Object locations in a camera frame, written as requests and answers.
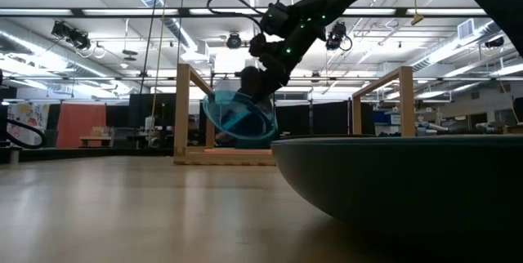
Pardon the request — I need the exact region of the round black ceiling camera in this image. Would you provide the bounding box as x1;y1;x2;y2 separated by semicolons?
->
226;32;243;50

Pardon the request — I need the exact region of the black looped cable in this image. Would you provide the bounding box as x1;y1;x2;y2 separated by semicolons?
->
0;117;47;150

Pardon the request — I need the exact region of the colourful wall poster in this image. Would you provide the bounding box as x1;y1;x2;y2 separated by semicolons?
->
7;102;51;133

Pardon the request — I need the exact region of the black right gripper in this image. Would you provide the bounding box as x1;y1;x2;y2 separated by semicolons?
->
238;64;292;108

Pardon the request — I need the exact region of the black hanging cable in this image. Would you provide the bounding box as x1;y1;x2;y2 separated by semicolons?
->
139;0;159;95

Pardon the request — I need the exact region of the grey cylindrical machine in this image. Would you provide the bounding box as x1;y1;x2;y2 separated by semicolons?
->
414;120;450;137

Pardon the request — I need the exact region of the black partition screen row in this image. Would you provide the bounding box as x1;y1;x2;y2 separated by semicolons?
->
105;93;381;140

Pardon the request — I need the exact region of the small wooden bench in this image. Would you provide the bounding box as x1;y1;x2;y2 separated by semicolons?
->
78;126;115;148

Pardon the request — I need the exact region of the light wooden shelf frame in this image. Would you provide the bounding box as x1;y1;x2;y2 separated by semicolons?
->
172;63;416;167

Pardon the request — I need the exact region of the white air vent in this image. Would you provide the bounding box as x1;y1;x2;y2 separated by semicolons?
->
457;18;476;41

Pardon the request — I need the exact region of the blue translucent plate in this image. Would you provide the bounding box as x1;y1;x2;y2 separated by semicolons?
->
202;89;279;141

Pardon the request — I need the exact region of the black hanging camera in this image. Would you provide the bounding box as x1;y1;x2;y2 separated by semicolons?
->
324;20;354;52

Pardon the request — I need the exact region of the silver ventilation duct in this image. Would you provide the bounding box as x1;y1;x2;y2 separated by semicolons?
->
402;17;523;78

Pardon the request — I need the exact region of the black overhead rail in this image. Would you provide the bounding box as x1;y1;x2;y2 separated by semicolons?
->
0;7;491;19

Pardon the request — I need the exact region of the black ceiling spotlight cluster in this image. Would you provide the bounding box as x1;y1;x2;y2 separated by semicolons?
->
51;20;92;51

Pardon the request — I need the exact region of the pink translucent plate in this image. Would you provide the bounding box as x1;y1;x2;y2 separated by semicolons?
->
203;147;274;155

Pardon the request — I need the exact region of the blue storage bin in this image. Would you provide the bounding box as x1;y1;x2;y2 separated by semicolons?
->
373;109;404;127

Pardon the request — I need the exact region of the dark green plate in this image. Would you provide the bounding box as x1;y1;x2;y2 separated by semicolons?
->
270;136;523;258

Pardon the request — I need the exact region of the orange fabric panel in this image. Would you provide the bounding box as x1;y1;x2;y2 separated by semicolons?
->
55;102;108;150

